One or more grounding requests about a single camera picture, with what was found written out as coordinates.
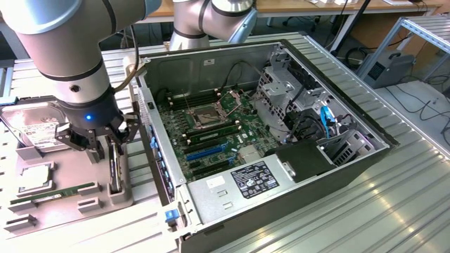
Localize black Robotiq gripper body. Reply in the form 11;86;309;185
58;90;125;132

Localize black graphics card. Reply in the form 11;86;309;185
107;137;125;192

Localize grey plastic parts rack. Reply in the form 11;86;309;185
3;126;135;239

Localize hard disk with blue carrier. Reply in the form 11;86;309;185
0;96;69;154

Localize silver CPU chip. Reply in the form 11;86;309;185
19;166;51;189

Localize thin metal locking lever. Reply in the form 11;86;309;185
182;88;194;114

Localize loose green RAM stick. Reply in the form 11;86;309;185
10;183;97;205

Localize black RAM slot bank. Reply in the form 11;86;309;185
182;120;244;145
168;89;221;111

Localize CPU socket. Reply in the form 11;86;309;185
192;106;222;130

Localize installed RAM stick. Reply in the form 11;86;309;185
190;128;236;142

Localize blue expansion slot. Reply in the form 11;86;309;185
186;143;229;162

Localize black expansion slot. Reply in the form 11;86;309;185
192;160;233;178

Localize metal socket cover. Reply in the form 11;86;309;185
214;89;245;118

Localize green motherboard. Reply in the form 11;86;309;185
154;86;269;182

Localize silver chipset heatsink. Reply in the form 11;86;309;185
240;147;264;162

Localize wooden desk with white legs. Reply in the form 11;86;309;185
0;10;177;60

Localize grey power supply unit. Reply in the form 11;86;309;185
189;154;296;225

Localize silver perforated drive cage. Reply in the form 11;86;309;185
254;65;320;144

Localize black plastic fan shroud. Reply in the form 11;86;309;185
266;138;341;184

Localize small black chair base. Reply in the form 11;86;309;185
266;15;322;27

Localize silver slotted disk bay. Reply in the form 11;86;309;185
316;128;382;167

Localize long wooden desk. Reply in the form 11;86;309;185
258;0;444;51

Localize open black PC case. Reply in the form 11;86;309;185
123;38;401;253

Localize black slanted stand pole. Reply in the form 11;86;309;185
336;0;373;52

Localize thick arm cable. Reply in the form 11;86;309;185
114;25;146;92

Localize black looped wire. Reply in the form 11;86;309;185
224;60;266;89

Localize black power wire bundle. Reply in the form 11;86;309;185
284;86;326;144

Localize blue data wire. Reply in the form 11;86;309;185
321;105;336;139

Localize coiled black cable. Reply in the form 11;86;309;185
346;46;368;66

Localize grey floor box with handle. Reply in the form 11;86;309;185
365;52;419;90

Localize black floor cables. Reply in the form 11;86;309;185
385;75;450;123

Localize aluminium frame slat table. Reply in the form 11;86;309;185
357;15;450;87

